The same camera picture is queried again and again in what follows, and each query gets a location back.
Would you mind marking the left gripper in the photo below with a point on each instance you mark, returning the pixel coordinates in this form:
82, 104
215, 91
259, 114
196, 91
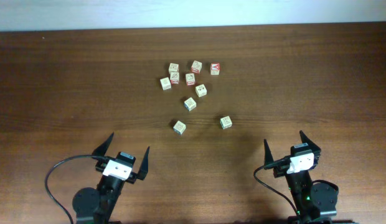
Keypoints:
142, 172

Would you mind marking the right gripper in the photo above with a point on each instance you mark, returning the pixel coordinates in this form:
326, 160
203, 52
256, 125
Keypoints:
316, 150

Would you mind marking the wooden block blue side front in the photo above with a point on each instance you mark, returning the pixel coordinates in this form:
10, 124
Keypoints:
179, 127

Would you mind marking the wooden block blue side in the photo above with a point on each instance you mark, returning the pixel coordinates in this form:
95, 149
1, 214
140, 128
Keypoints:
190, 104
179, 127

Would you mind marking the wooden block green letter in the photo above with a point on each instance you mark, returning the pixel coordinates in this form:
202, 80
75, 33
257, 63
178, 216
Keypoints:
225, 122

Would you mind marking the wooden block car picture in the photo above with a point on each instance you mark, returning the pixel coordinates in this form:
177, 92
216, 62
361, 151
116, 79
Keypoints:
201, 90

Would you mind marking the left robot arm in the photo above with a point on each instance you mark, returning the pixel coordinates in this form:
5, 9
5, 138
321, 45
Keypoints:
95, 205

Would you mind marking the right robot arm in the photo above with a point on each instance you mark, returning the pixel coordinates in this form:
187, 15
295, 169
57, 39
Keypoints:
314, 201

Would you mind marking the wooden block far left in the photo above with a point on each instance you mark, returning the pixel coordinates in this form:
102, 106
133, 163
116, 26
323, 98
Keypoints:
165, 83

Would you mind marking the wooden block leaf picture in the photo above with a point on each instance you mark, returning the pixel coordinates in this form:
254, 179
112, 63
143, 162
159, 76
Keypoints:
174, 78

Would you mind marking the wooden block top left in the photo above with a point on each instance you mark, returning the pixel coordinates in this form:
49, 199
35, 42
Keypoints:
173, 67

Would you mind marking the wooden block center red base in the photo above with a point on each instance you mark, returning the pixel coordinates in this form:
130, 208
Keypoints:
190, 79

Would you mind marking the wooden block red letter A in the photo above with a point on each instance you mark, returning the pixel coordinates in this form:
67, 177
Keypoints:
214, 68

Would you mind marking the wooden block red side top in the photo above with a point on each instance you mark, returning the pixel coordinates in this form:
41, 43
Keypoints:
196, 66

